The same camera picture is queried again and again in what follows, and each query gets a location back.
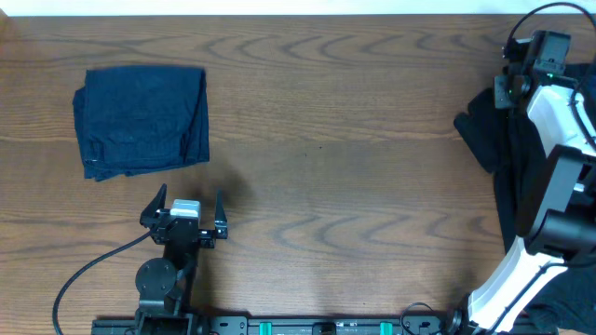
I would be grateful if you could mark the black shorts garment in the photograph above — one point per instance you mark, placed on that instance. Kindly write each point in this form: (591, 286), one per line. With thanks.
(500, 140)

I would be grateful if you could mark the folded navy blue garment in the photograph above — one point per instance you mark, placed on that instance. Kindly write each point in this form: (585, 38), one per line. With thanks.
(138, 119)

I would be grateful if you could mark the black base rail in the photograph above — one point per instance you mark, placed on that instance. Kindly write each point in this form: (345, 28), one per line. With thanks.
(240, 325)

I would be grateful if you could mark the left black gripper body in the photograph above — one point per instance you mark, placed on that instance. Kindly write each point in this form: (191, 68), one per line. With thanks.
(207, 242)

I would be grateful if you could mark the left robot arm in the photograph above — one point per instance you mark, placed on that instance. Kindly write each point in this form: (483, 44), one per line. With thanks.
(165, 284)

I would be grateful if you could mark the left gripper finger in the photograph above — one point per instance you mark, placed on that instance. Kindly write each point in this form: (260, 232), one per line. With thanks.
(150, 215)
(220, 219)

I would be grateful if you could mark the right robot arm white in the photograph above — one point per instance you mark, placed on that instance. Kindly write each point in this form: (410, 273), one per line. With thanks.
(544, 51)

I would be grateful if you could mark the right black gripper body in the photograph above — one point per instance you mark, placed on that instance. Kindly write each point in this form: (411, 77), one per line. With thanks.
(504, 87)

